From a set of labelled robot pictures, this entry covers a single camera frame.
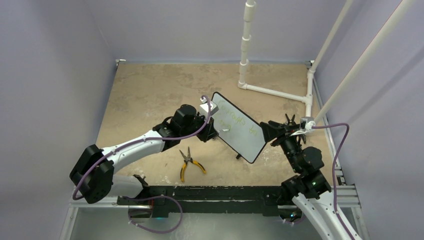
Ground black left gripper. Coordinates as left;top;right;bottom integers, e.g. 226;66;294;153
180;111;218;143

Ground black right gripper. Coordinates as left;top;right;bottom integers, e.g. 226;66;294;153
259;120;301;172

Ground black-framed whiteboard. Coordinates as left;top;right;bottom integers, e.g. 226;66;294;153
211;92;266;164

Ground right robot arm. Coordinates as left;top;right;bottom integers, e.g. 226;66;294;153
259;117;361;240

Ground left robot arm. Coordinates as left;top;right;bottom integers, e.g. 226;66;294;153
69;102;219;205

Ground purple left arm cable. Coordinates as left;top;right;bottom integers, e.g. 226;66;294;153
72;95;213;201

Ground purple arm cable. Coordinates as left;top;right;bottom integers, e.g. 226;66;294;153
72;95;213;201
311;122;359;240

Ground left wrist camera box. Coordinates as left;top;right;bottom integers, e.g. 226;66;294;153
199;101;219;117

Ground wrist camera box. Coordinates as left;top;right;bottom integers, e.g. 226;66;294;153
199;101;219;117
291;116;316;136

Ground yellow-handled pliers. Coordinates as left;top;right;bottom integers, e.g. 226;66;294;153
178;146;207;183

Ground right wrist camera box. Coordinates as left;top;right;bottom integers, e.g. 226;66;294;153
291;116;316;136

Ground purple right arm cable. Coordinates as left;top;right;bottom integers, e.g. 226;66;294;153
311;122;359;240

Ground white PVC pipe frame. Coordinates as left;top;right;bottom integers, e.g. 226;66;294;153
237;0;417;127

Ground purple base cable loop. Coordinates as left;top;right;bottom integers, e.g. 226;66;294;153
127;195;184;235

